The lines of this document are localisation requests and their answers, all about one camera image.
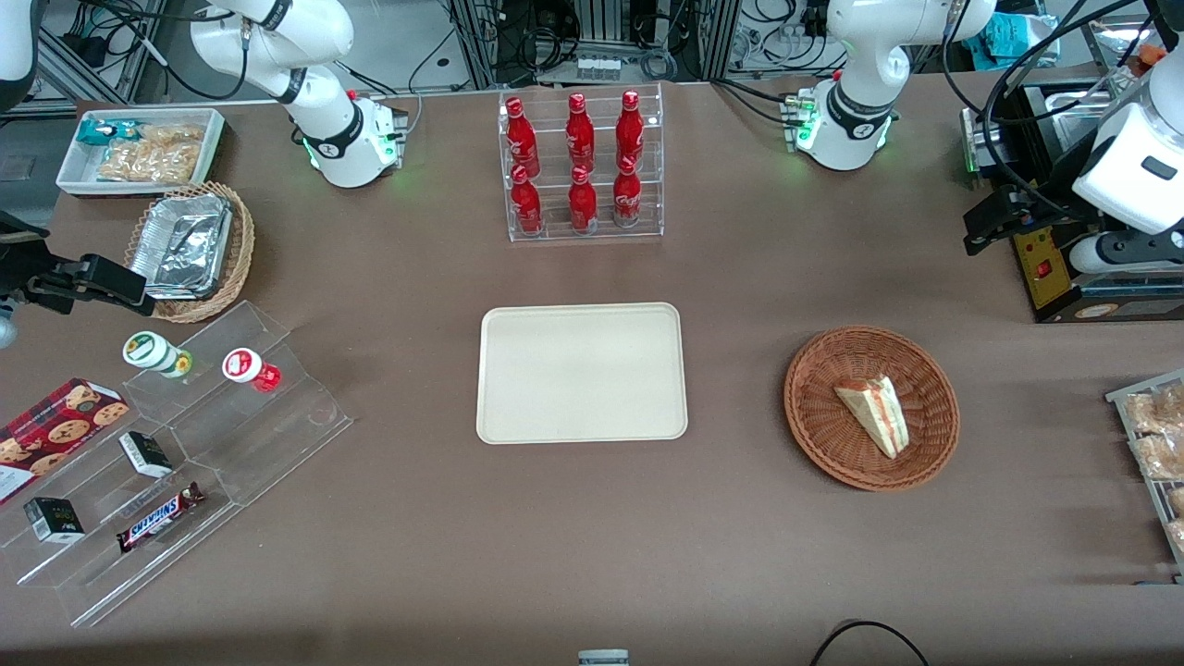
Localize triangle sandwich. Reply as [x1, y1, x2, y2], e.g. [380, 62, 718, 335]
[834, 375, 910, 461]

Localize light wicker basket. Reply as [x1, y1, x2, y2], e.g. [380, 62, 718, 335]
[125, 181, 255, 324]

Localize tray of pastries right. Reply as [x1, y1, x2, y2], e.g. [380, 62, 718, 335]
[1105, 370, 1184, 579]

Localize brown wicker basket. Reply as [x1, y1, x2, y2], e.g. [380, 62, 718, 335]
[783, 326, 961, 492]

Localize beige plastic tray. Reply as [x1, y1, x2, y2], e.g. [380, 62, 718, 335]
[476, 302, 689, 446]

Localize steel pan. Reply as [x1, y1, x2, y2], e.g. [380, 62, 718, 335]
[1043, 88, 1125, 149]

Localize green lid cup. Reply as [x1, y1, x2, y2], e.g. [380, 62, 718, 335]
[123, 330, 193, 380]

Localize aluminium foil container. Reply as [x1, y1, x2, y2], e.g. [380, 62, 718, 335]
[129, 192, 234, 302]

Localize black food display machine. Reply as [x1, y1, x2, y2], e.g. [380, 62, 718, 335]
[960, 18, 1184, 325]

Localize white rectangular snack bin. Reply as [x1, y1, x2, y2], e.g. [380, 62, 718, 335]
[55, 108, 226, 197]

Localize clear bag of crackers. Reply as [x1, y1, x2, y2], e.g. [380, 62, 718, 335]
[96, 141, 201, 184]
[139, 123, 206, 149]

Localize teal snack packet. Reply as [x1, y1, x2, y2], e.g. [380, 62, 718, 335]
[76, 118, 140, 147]

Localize teal plastic bag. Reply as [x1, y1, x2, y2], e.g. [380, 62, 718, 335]
[962, 11, 1060, 71]

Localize red tartan cookie box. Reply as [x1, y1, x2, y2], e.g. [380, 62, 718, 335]
[0, 377, 130, 508]

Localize red lid cup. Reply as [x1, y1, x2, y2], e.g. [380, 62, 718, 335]
[222, 347, 282, 394]

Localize black box white label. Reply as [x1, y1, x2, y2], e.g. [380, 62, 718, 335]
[118, 431, 174, 479]

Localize clear acrylic stepped shelf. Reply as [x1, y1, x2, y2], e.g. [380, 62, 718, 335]
[0, 301, 354, 630]

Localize Snickers bar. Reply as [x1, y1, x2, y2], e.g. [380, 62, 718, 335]
[116, 482, 206, 554]

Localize black box Face print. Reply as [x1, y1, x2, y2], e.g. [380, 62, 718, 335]
[23, 497, 86, 544]

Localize red cola bottle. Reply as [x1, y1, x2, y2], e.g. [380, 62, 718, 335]
[506, 96, 541, 179]
[612, 155, 642, 228]
[511, 165, 544, 235]
[616, 90, 645, 170]
[566, 92, 596, 173]
[568, 165, 598, 233]

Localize clear acrylic bottle rack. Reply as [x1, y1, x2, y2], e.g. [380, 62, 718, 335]
[499, 83, 665, 243]

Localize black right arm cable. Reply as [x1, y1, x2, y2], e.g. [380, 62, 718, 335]
[79, 0, 311, 103]

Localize black floor cable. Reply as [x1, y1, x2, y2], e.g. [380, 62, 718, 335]
[809, 619, 931, 666]

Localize aluminium profile frame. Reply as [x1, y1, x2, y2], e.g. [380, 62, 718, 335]
[449, 0, 741, 90]

